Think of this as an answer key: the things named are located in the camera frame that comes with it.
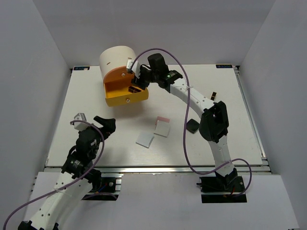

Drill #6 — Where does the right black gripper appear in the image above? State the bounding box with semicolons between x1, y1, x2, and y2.
131;66;159;91

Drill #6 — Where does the peach top drawer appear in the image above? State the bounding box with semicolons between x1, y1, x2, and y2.
103;66;134;83

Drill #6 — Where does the yellow drawer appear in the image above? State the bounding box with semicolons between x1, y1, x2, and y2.
104;79;149;107

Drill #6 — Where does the gold black lipstick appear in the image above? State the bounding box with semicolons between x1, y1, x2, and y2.
128;86;142;93
211;92;217;101

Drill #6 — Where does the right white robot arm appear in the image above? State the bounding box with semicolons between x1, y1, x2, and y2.
126;53;237;191

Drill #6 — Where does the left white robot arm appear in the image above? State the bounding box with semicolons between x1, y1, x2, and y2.
18;116;116;230

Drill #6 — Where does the light blue square palette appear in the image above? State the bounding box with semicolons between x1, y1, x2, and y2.
136;131;154;149

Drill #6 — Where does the white round drawer cabinet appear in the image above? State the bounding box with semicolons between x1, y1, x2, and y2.
99;46;136;79

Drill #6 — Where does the pink square palette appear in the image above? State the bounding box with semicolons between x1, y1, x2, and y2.
155;116;170;125

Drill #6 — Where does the white square palette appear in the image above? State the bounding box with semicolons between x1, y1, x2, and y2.
154;121;170;138

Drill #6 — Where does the left blue table sticker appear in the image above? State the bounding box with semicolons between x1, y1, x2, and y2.
73;66;90;71

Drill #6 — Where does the blue table sticker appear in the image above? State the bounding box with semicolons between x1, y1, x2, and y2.
73;66;90;71
215;64;233;69

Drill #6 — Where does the black square compact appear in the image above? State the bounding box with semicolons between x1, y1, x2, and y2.
186;119;200;134

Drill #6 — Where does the right blue table sticker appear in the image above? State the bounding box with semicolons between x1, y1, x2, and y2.
215;64;233;69

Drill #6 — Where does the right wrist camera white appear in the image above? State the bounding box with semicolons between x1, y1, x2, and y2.
126;59;140;76

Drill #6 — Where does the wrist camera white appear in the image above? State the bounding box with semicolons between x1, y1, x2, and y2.
126;59;140;76
70;113;88;131

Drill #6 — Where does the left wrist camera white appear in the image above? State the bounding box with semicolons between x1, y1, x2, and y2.
70;113;88;131

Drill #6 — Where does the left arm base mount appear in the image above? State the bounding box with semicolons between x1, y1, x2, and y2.
82;169;118;201

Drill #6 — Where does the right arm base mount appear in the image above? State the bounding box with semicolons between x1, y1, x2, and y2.
196;176;247;204

